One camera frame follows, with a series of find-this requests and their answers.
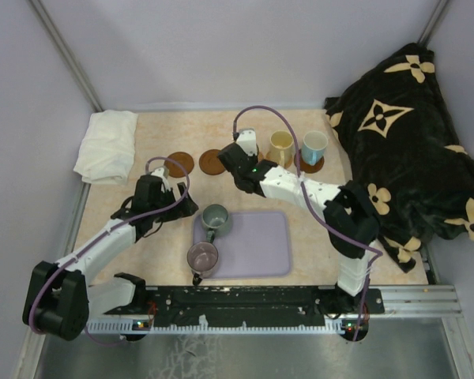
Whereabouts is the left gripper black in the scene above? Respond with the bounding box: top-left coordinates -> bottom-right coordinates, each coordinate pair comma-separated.
150,182 -> 198,223

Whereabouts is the cream mug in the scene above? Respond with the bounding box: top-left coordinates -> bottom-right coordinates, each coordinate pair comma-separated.
269,130 -> 293,157

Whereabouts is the grey green mug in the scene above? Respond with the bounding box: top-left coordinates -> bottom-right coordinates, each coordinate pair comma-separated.
201,204 -> 232,243

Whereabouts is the dark brown wooden coaster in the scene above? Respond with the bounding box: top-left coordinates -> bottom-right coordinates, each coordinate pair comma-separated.
295,150 -> 325,174

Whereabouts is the white light-blue mug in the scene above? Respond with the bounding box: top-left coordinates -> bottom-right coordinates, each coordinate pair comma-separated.
301,130 -> 329,166

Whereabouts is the purple mug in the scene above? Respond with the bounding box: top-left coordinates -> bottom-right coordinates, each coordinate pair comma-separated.
186,242 -> 219,287

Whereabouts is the woven rattan coaster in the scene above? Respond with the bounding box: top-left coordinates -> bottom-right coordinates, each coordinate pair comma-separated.
265,151 -> 293,168

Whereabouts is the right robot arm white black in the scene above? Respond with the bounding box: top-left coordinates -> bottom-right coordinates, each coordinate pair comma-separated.
217,143 -> 380,313

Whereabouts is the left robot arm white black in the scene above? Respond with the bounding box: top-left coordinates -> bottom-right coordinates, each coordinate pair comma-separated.
22,174 -> 198,341

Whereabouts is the white folded cloth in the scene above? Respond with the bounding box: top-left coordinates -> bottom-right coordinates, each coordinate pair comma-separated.
73,110 -> 138,186

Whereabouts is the lavender plastic tray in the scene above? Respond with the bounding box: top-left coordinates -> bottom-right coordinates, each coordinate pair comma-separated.
209,211 -> 292,280

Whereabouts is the black floral blanket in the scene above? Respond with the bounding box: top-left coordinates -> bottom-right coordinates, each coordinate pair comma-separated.
324,43 -> 474,272

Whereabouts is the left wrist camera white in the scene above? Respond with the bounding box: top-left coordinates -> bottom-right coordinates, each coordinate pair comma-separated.
149,165 -> 171,193

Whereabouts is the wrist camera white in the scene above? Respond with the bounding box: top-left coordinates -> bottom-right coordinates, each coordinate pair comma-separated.
149,165 -> 171,193
235,128 -> 257,156

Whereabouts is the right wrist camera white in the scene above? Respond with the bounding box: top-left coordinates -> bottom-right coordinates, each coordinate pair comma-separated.
235,128 -> 257,156

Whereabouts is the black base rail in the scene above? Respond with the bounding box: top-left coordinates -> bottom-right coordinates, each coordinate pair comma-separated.
102,284 -> 384,328

